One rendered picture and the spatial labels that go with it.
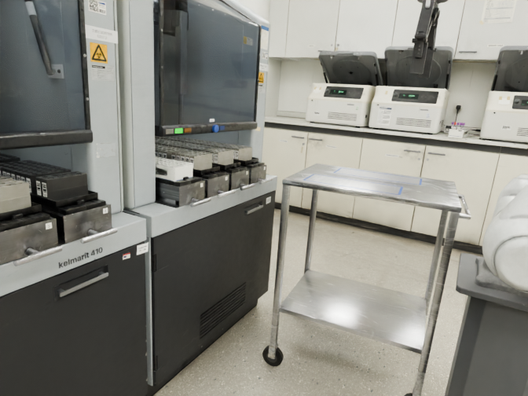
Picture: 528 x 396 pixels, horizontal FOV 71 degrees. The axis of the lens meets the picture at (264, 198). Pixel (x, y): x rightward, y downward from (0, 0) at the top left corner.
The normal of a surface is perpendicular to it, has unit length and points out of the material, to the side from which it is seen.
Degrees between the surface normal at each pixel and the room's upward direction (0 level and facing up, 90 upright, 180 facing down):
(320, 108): 90
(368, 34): 90
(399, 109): 90
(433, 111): 90
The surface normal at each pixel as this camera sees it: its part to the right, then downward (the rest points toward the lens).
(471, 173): -0.48, 0.20
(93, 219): 0.87, 0.18
